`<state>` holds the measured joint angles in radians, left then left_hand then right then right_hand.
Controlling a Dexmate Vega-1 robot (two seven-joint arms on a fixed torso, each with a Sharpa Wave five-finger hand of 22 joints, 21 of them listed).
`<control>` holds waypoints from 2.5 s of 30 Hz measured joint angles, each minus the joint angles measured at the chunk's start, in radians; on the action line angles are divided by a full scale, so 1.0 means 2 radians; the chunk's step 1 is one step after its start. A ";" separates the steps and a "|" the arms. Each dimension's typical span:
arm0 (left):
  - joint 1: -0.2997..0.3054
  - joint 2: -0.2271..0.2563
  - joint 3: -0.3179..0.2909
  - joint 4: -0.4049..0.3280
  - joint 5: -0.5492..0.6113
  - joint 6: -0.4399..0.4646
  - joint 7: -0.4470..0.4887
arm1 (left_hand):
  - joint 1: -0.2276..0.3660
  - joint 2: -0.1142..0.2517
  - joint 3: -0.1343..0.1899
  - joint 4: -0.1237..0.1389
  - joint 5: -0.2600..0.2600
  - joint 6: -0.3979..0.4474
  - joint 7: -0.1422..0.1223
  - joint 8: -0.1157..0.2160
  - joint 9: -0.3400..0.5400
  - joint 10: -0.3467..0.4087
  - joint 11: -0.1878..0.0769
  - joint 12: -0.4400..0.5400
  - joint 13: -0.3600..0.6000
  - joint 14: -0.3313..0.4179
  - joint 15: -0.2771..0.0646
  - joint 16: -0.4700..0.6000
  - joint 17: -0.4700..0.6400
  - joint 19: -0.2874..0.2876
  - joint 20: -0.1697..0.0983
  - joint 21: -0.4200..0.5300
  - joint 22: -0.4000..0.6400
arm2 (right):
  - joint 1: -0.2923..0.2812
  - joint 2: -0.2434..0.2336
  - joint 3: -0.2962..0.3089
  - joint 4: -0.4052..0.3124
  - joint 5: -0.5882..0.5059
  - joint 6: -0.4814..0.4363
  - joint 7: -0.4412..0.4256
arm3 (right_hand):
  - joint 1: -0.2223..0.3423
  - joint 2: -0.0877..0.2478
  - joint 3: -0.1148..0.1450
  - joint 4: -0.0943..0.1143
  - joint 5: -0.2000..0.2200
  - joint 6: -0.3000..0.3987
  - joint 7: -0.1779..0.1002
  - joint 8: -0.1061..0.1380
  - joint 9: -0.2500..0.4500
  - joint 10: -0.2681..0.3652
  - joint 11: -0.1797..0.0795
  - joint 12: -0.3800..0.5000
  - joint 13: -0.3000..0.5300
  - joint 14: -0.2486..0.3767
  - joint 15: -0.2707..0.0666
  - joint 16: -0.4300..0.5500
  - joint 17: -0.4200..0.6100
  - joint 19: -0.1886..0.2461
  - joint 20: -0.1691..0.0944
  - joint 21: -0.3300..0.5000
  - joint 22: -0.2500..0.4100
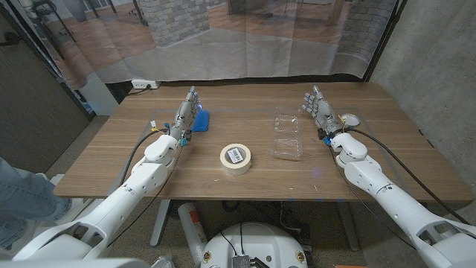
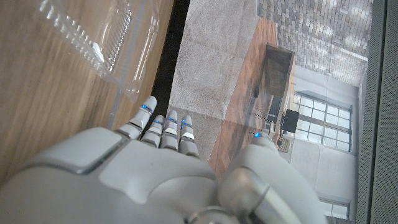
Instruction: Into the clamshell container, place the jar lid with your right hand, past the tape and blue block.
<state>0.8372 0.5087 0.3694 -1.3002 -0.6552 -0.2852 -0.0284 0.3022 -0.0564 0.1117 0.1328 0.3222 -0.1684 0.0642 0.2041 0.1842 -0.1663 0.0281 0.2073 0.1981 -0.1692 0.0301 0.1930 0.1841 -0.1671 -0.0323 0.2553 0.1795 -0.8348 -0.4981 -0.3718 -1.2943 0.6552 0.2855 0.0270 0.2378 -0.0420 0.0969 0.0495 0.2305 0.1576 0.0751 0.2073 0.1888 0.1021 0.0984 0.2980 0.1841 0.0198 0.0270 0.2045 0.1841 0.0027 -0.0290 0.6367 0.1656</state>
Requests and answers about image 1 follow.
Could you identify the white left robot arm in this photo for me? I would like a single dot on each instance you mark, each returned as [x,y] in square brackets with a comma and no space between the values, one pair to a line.
[122,197]

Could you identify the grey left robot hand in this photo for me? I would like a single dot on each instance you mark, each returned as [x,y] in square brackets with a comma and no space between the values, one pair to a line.
[184,117]

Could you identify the printed room backdrop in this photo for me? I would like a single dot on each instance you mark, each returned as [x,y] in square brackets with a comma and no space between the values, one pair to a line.
[223,48]

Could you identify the masking tape roll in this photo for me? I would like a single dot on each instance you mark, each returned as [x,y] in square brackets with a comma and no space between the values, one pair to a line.
[224,162]

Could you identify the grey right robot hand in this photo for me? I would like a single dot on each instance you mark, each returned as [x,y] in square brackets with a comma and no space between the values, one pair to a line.
[323,113]

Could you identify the black wall hook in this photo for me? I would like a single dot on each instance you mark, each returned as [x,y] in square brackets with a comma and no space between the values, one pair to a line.
[10,38]

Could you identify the white jar lid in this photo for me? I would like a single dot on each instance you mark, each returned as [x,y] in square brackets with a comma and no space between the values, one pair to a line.
[352,120]

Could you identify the clear plastic clamshell container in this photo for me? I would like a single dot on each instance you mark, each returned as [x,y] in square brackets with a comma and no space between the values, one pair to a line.
[286,149]

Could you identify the perforated wall panel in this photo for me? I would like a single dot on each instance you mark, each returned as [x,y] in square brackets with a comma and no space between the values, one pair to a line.
[33,119]

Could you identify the white board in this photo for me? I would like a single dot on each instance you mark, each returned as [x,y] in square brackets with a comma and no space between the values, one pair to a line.
[98,97]

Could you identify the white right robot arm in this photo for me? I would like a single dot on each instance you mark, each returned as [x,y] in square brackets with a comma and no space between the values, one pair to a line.
[394,201]

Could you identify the person leg in jeans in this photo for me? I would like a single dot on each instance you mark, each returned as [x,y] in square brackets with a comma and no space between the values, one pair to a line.
[26,197]

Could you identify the white power strip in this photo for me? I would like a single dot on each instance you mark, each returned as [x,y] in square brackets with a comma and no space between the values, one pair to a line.
[143,83]

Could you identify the black slanted frame pole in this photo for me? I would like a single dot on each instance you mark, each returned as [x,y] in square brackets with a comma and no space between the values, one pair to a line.
[37,48]

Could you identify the white table leg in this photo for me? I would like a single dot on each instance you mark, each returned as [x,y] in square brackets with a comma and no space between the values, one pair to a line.
[160,223]

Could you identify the white cylinder with orange label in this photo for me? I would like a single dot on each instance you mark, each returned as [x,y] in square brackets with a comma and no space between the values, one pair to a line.
[193,231]

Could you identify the white robot torso base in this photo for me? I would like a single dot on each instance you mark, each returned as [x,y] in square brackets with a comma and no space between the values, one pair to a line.
[256,242]

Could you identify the blue block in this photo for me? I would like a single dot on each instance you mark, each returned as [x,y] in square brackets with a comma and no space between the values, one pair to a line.
[202,123]

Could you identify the clear plastic bag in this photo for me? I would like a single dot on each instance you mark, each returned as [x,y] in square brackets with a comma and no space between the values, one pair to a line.
[163,262]

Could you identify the grey table leg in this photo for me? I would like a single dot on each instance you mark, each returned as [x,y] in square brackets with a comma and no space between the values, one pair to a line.
[349,227]

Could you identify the black backdrop stand pole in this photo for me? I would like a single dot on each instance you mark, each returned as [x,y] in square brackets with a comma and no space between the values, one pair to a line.
[385,39]

